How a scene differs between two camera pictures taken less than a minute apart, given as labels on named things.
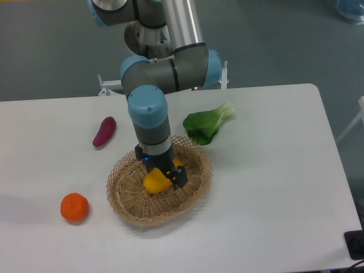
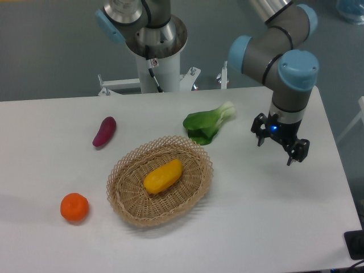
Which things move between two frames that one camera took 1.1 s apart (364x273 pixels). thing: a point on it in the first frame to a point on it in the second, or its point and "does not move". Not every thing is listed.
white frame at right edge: [359, 116] does not move
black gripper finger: [180, 178] to [299, 151]
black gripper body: [164, 161] to [284, 132]
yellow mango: [155, 181] does not move
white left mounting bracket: [108, 87] does not move
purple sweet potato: [107, 128] does not move
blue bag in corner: [352, 11] does not move
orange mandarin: [74, 207] does not move
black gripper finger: [139, 150] to [259, 128]
